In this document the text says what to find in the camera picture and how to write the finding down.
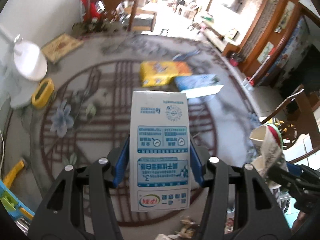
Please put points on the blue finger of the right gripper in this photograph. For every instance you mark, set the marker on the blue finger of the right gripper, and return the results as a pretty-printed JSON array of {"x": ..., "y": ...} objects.
[{"x": 295, "y": 170}]

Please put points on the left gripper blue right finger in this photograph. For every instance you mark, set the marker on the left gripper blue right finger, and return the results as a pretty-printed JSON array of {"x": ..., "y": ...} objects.
[{"x": 195, "y": 163}]

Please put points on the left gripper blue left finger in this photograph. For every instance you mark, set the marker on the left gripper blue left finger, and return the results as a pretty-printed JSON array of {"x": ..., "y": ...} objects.
[{"x": 121, "y": 160}]

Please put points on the red white paper bag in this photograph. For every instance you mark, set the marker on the red white paper bag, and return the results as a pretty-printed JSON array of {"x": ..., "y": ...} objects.
[{"x": 271, "y": 153}]

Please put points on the white blue milk carton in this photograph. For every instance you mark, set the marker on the white blue milk carton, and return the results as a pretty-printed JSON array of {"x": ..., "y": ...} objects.
[{"x": 159, "y": 152}]

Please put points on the blue white long box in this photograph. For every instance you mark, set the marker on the blue white long box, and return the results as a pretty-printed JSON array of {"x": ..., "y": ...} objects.
[{"x": 196, "y": 86}]

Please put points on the yellow orange drink box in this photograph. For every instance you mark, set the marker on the yellow orange drink box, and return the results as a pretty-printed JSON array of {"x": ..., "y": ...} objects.
[{"x": 160, "y": 73}]

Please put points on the red green trash bin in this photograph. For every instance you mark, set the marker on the red green trash bin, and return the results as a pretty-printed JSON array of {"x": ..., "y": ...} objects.
[{"x": 280, "y": 134}]

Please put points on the dark wooden chair right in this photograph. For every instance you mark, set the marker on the dark wooden chair right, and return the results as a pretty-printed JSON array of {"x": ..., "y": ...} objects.
[{"x": 300, "y": 120}]

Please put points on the dark wooden chair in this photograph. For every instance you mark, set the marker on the dark wooden chair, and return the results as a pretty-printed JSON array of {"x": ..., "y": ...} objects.
[
  {"x": 300, "y": 120},
  {"x": 110, "y": 11}
]

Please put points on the red white broom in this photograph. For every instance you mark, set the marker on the red white broom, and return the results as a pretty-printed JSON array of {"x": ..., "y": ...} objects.
[{"x": 248, "y": 82}]

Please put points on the blue green toy board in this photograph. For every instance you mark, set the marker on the blue green toy board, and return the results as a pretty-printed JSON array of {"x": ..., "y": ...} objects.
[{"x": 14, "y": 207}]

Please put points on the yellow tape dispenser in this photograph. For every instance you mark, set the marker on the yellow tape dispenser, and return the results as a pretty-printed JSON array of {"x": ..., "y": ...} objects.
[{"x": 43, "y": 93}]

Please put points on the small red floor bin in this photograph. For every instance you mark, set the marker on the small red floor bin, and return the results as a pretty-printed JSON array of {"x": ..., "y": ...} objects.
[{"x": 236, "y": 58}]

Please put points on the low tv cabinet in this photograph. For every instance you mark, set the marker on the low tv cabinet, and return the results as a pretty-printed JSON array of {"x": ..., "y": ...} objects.
[{"x": 219, "y": 41}]

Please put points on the gold patterned flat box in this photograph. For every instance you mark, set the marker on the gold patterned flat box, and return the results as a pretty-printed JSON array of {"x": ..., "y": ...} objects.
[{"x": 60, "y": 46}]

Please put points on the white desk lamp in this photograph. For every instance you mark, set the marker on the white desk lamp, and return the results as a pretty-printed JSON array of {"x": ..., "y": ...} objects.
[{"x": 23, "y": 66}]

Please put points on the floral seat cushion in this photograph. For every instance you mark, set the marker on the floral seat cushion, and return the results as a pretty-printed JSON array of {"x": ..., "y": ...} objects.
[{"x": 80, "y": 29}]

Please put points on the wooden sofa with cushions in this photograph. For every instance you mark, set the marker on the wooden sofa with cushions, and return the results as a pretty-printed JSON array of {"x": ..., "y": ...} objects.
[{"x": 135, "y": 17}]

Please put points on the red bag on chair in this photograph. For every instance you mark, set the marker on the red bag on chair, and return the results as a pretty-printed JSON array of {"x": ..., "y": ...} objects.
[{"x": 90, "y": 2}]

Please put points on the dark wooden chair left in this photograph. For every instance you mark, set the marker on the dark wooden chair left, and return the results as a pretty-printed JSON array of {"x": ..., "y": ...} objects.
[{"x": 110, "y": 11}]

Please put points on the wall mounted television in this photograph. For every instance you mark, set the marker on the wall mounted television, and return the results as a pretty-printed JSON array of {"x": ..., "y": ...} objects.
[{"x": 233, "y": 5}]

